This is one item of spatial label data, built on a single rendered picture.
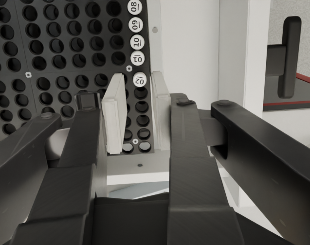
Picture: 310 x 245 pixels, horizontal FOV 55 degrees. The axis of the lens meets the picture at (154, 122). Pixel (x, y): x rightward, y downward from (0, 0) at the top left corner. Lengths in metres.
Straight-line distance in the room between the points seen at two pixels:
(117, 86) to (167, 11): 0.18
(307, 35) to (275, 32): 0.13
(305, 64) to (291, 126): 0.87
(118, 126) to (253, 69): 0.15
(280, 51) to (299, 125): 0.23
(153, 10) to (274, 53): 0.13
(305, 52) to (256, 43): 1.09
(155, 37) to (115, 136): 0.19
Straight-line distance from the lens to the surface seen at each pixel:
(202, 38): 0.34
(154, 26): 0.33
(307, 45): 1.35
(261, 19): 0.26
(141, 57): 0.26
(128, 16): 0.27
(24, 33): 0.29
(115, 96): 0.15
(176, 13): 0.34
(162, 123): 0.15
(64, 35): 0.28
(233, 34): 0.30
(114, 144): 0.15
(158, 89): 0.16
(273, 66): 0.29
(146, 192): 0.46
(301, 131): 0.51
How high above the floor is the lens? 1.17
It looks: 70 degrees down
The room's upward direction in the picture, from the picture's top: 174 degrees clockwise
